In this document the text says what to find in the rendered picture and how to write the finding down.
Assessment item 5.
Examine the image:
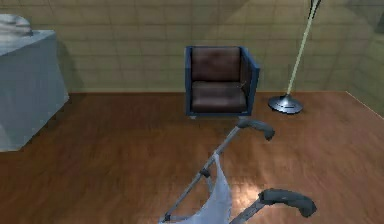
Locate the grey walker with dark handles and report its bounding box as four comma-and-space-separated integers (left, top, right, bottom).
157, 118, 318, 224

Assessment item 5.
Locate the white pillow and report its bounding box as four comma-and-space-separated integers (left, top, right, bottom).
0, 13, 34, 38

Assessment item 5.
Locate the silver floor lamp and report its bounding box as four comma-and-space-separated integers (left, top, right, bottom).
267, 0, 323, 115

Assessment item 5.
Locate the blue armchair with brown cushions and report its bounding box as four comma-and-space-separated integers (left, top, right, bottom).
184, 45, 261, 120

